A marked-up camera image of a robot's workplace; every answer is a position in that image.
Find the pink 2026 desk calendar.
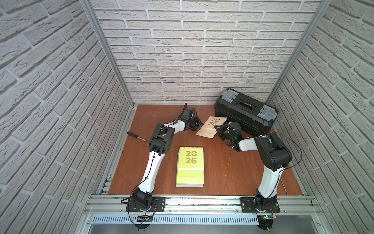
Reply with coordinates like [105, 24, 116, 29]
[196, 116, 227, 138]

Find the green 2026 calendar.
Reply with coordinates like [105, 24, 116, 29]
[176, 147, 205, 184]

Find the purple 2026 calendar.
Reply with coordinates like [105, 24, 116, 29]
[176, 183, 204, 187]

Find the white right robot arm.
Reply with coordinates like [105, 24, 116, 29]
[214, 122, 292, 212]

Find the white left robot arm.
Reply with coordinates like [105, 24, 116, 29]
[128, 103, 203, 211]

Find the black plastic toolbox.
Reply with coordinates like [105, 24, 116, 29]
[214, 88, 278, 137]

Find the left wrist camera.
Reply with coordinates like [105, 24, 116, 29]
[178, 108, 197, 122]

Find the black handled screwdriver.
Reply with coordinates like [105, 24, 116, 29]
[127, 131, 147, 142]

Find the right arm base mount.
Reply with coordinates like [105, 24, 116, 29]
[239, 190, 281, 231]

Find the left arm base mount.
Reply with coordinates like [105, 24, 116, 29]
[126, 188, 166, 225]

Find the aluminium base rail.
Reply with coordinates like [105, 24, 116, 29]
[83, 195, 323, 225]

